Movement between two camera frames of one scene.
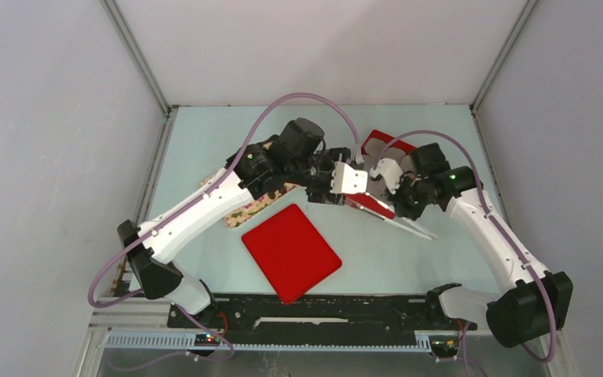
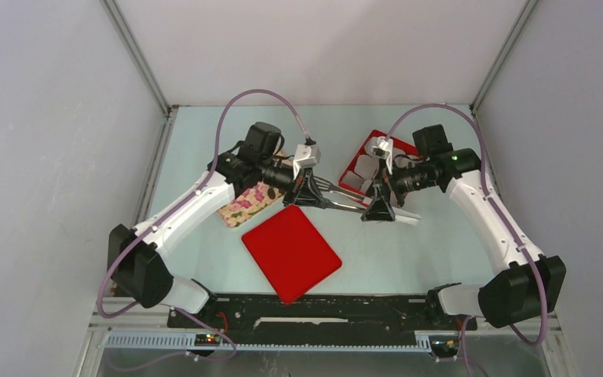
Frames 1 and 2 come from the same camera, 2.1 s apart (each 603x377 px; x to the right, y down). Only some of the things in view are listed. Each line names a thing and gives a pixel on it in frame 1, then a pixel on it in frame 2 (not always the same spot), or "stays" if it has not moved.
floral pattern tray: x=235 y=217 stays
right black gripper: x=401 y=208 -> x=380 y=208
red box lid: x=291 y=253 stays
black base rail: x=320 y=318 stays
